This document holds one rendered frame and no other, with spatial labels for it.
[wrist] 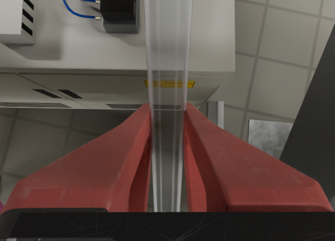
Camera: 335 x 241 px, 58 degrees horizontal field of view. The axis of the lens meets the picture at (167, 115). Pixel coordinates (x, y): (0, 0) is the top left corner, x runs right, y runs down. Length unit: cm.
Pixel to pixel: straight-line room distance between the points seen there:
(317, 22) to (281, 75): 24
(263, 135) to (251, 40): 35
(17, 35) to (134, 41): 17
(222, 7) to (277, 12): 75
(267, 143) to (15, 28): 88
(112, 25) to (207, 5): 15
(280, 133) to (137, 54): 76
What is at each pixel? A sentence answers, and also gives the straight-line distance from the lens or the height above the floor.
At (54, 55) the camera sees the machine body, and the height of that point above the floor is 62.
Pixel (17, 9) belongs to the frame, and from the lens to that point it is 50.
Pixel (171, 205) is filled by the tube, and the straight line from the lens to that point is 16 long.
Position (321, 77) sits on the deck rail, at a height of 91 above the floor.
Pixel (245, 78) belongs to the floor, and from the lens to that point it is 114.
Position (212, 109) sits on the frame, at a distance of 77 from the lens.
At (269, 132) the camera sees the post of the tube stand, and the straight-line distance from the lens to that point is 113.
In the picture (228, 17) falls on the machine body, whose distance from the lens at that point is 51.
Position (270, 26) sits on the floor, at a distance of 122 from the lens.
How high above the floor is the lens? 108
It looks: 85 degrees down
